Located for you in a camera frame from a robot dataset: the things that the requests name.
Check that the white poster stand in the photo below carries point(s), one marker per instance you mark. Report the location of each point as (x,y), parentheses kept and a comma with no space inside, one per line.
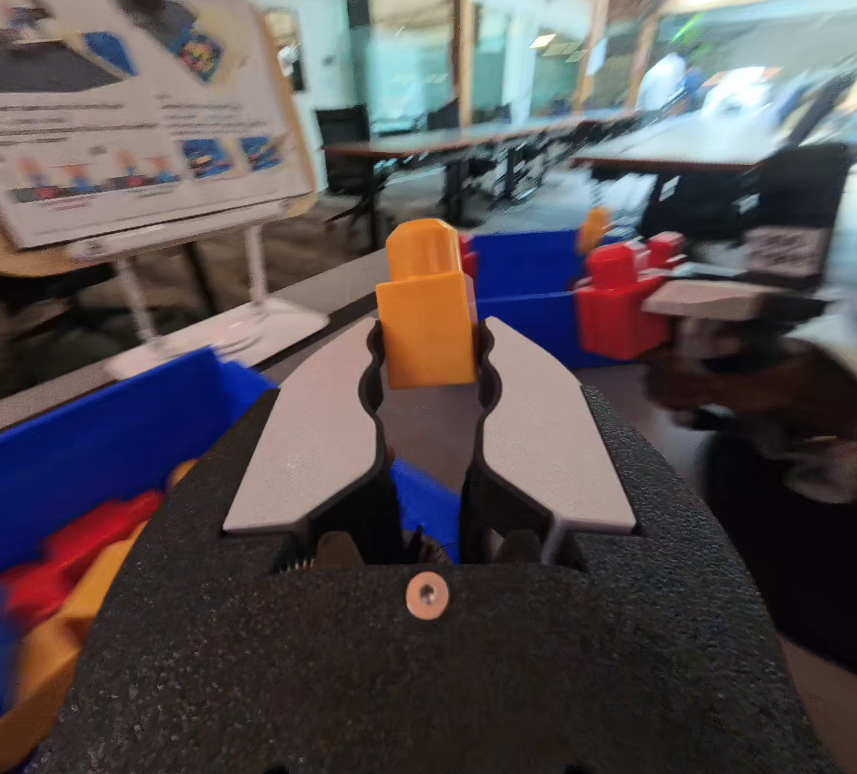
(268,325)

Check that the person's right hand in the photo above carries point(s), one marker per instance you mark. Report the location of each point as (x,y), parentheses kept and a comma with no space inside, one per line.
(736,386)

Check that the wooden desk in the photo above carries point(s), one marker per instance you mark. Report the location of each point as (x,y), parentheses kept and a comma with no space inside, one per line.
(435,135)

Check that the yellow toy block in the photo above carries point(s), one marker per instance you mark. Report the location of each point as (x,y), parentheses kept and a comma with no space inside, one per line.
(594,228)
(428,325)

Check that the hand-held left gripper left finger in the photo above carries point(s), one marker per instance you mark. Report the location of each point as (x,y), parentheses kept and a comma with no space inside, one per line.
(308,446)

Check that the long white table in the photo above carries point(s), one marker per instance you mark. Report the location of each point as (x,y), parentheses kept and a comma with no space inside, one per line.
(669,151)

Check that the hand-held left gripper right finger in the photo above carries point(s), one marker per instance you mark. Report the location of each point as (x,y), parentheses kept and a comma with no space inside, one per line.
(549,446)

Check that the black mesh office chair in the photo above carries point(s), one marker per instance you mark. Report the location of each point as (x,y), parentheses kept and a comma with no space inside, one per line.
(341,131)

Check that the pile of coloured blocks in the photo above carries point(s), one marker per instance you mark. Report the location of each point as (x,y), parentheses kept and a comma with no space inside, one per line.
(87,540)

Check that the instruction poster on wooden board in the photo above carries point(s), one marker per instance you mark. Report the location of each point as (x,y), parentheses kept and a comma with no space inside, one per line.
(134,85)

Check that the black dimpled pad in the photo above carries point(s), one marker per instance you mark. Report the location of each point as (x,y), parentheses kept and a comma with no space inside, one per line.
(790,573)

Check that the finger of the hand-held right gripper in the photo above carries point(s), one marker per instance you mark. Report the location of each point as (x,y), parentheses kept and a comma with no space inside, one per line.
(703,300)

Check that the blue plastic bin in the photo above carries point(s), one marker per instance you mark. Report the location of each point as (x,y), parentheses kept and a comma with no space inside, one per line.
(522,265)
(100,439)

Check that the wooden support post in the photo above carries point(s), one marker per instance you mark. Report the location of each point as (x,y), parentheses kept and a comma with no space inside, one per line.
(464,18)

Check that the person's right forearm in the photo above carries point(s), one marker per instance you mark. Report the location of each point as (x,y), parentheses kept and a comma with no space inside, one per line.
(833,473)

